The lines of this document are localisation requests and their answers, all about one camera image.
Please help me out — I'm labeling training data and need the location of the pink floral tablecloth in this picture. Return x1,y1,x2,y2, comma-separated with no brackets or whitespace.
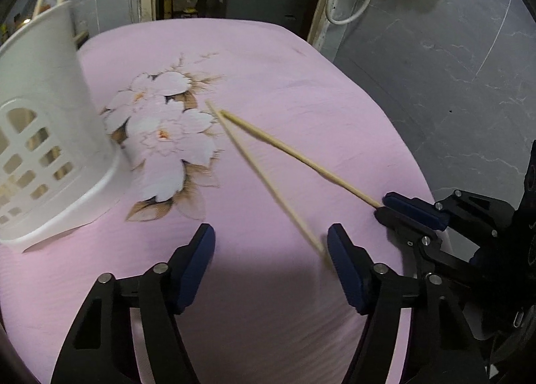
0,17,454,384

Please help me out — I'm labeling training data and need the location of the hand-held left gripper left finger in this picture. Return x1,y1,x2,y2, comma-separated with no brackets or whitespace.
50,222,216,384

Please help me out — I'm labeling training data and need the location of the white plastic utensil holder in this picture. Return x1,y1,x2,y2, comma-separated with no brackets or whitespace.
0,1,122,254

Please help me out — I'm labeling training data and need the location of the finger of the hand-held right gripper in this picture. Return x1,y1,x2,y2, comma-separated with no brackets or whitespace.
382,190,517,239
374,207,482,273

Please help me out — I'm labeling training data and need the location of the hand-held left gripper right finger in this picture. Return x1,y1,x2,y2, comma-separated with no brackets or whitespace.
327,222,488,384

